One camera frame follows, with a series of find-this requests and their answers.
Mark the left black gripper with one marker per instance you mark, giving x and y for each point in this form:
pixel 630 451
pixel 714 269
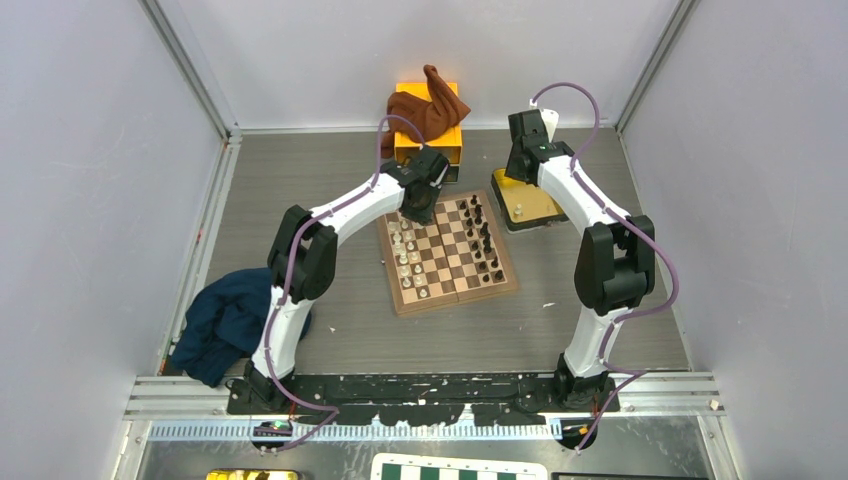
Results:
pixel 423 216

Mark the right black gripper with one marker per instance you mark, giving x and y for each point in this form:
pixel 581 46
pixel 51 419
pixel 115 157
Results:
pixel 511 169

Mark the yellow metal tray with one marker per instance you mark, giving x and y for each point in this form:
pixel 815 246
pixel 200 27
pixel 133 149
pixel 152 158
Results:
pixel 524 206

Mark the wooden chess board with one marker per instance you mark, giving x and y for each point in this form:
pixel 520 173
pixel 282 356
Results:
pixel 459 254

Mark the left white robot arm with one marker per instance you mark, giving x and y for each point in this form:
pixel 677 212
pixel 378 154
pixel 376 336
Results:
pixel 303 256

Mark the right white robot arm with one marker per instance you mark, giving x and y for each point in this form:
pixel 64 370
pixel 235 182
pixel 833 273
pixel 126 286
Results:
pixel 615 268

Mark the green white chess mat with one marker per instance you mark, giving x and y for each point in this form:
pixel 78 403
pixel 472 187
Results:
pixel 396 466

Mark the yellow drawer box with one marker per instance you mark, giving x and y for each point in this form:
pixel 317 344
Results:
pixel 450 144

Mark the brown cloth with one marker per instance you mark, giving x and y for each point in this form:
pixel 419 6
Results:
pixel 426 119

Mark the dark blue cloth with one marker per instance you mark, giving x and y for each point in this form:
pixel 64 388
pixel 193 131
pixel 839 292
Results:
pixel 224 323

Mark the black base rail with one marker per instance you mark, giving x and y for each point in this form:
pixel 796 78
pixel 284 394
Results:
pixel 493 399

